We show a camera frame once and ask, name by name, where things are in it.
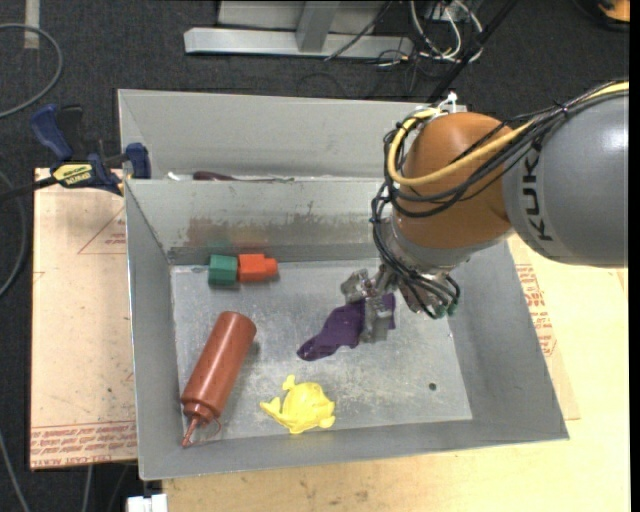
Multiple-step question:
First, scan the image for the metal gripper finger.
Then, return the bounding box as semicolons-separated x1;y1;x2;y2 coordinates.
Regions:
360;294;395;345
340;268;374;304

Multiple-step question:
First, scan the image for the purple cloth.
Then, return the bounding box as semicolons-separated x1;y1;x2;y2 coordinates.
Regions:
296;293;398;362

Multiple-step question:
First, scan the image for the grey metal bin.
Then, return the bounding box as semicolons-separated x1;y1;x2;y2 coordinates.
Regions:
117;88;571;482

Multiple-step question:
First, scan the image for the orange toy block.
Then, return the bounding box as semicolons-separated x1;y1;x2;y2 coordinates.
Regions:
236;252;280;285

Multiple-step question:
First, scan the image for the yellow toy fish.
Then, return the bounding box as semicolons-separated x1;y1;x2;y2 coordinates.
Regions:
258;373;337;436

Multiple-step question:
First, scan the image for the green toy block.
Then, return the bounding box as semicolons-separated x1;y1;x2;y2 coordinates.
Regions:
207;253;240;289

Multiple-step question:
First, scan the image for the red-brown squeeze bottle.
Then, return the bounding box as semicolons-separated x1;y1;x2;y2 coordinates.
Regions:
179;310;259;449

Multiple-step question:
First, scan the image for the dark purple long thing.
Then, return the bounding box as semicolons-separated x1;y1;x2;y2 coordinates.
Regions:
191;170;242;183

